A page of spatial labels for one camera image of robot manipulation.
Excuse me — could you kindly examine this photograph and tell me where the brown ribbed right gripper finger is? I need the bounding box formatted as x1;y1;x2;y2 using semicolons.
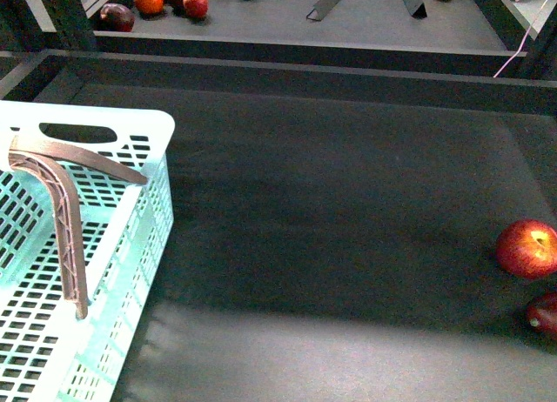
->
9;136;147;185

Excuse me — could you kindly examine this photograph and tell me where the brown ribbed left gripper finger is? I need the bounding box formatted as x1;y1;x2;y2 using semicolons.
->
8;153;89;319

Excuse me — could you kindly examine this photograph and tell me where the light blue plastic basket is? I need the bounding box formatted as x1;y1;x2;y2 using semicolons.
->
1;101;175;401

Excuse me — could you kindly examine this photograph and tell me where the red yellow apple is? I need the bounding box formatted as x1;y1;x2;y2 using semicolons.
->
495;219;556;280

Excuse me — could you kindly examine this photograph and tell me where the red apple on shelf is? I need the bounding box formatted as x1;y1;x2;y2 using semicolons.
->
182;0;208;19

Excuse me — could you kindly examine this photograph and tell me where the dark red apple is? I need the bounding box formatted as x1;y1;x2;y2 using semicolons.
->
526;291;556;339

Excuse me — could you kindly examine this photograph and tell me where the dark purple fruit on shelf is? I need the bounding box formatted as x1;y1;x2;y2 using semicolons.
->
99;3;135;32

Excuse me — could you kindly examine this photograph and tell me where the orange red fruit on shelf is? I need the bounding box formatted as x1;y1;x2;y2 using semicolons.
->
133;0;164;16

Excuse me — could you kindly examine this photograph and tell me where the black metal shelf frame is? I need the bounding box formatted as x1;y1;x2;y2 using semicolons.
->
1;0;556;104

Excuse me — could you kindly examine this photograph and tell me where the black metal bracket right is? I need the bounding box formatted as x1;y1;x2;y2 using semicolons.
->
402;0;427;19

